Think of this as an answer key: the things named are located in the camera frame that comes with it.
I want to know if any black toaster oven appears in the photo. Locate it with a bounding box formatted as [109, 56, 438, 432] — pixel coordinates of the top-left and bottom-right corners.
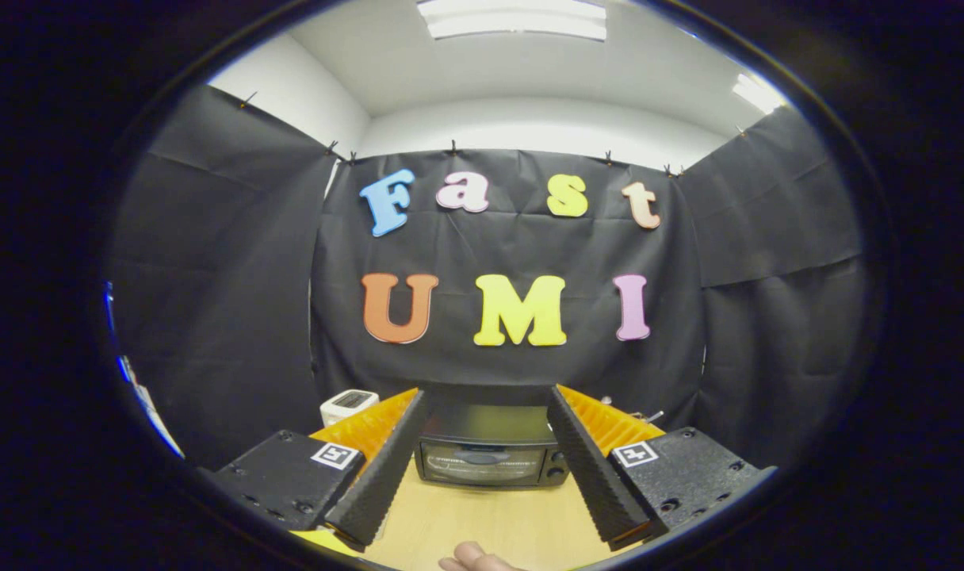
[413, 403, 570, 489]

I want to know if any long ceiling light panel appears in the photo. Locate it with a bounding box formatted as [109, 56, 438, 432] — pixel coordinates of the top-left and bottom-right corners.
[416, 0, 608, 42]

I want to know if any small ceiling light panel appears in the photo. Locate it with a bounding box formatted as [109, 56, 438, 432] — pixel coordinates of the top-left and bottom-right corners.
[732, 73, 788, 116]

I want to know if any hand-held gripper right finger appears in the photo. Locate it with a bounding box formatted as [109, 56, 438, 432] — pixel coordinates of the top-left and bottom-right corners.
[547, 384, 776, 551]

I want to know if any black backdrop cloth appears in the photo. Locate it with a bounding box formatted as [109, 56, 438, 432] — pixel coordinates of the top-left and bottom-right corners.
[105, 83, 867, 473]

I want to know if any white pop-up toaster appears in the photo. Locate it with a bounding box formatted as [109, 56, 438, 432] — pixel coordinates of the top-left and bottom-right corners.
[319, 389, 381, 427]

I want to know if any metal wire utensil holder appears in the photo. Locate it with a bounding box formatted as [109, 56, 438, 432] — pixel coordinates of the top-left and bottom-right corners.
[601, 395, 665, 425]

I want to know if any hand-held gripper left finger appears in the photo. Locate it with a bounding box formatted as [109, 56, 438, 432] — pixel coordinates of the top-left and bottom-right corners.
[212, 387, 430, 556]

